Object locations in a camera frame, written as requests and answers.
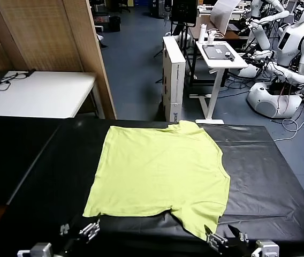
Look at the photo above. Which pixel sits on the small black device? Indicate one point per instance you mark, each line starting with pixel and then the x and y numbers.
pixel 229 55

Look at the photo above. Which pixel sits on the black side table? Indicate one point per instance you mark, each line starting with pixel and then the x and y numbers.
pixel 7 150

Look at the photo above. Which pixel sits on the white humanoid robot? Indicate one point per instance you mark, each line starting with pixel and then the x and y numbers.
pixel 288 45
pixel 260 34

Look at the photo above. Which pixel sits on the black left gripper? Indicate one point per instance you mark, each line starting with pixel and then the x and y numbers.
pixel 74 247

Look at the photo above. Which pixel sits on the brown desk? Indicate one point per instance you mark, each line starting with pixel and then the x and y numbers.
pixel 232 34

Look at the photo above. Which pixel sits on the black table cover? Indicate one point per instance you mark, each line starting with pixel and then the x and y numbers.
pixel 248 174

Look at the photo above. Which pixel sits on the grey laptop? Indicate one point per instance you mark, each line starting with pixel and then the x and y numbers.
pixel 216 51

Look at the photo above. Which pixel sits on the tall white cardboard box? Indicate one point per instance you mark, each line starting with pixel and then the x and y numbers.
pixel 173 72

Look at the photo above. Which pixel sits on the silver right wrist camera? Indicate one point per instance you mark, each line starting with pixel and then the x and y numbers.
pixel 267 247

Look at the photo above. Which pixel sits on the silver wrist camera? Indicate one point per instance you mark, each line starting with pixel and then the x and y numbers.
pixel 267 247
pixel 41 249

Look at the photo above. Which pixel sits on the white cup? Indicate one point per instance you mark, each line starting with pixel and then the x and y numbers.
pixel 211 38

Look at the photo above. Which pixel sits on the white curved sheet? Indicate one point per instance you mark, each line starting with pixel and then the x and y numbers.
pixel 221 16

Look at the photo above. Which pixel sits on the black monitor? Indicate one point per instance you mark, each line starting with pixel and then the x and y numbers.
pixel 183 10

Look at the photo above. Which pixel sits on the wooden folding screen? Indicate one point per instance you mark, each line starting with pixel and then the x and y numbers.
pixel 47 34

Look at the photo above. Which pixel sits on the white water bottle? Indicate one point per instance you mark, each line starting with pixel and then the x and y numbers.
pixel 202 33

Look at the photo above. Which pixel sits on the black tripod stand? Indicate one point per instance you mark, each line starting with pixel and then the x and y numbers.
pixel 186 33

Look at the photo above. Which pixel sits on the yellow-green t-shirt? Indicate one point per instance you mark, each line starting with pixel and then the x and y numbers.
pixel 154 174

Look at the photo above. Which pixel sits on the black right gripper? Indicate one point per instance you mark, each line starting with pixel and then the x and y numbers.
pixel 235 249

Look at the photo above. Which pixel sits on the white folding table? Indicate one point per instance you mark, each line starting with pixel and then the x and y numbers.
pixel 39 93

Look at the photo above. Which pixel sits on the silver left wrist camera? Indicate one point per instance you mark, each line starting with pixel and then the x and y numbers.
pixel 41 249

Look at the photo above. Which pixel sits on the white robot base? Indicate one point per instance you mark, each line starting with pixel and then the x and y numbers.
pixel 267 103

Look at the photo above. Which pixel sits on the white standing desk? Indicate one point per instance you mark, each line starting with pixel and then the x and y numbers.
pixel 221 63

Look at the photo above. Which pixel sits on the black trash bin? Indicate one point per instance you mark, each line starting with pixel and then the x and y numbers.
pixel 114 23

